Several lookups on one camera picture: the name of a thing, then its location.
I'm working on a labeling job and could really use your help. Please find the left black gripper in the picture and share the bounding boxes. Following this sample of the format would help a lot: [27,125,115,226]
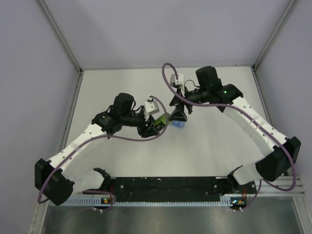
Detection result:
[121,110,159,137]

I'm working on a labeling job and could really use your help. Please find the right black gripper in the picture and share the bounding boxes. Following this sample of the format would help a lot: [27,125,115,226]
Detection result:
[168,86,209,122]

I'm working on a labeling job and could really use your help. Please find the blue pill organizer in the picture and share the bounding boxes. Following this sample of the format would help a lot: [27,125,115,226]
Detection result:
[171,120,185,129]

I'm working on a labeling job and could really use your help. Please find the green pill bottle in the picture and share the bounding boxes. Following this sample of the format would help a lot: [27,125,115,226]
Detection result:
[154,113,168,132]

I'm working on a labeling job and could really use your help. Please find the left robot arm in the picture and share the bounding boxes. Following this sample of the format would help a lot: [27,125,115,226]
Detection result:
[35,93,164,205]

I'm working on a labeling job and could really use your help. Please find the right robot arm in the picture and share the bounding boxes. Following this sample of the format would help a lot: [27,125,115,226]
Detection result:
[161,66,301,193]

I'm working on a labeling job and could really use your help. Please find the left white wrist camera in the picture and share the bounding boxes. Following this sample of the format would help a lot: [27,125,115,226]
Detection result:
[144,95,159,121]

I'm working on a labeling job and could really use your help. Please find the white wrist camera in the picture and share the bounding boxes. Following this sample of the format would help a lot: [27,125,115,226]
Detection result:
[170,74,185,96]
[144,95,159,121]

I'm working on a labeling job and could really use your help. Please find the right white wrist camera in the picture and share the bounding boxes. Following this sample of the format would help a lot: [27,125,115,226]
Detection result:
[170,74,185,96]

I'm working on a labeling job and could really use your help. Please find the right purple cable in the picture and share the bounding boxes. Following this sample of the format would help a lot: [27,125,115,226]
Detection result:
[162,63,298,191]

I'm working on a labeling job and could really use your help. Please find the purple cable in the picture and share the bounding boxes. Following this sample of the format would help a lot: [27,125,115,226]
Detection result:
[37,95,171,204]
[162,63,298,191]

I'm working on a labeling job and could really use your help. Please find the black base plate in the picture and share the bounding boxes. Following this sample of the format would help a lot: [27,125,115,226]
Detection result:
[92,176,256,201]

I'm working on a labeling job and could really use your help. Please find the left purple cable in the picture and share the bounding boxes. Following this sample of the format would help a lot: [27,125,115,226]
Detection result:
[37,95,171,204]

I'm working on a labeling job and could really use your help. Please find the grey cable duct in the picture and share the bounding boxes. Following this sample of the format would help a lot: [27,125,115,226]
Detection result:
[62,195,247,209]

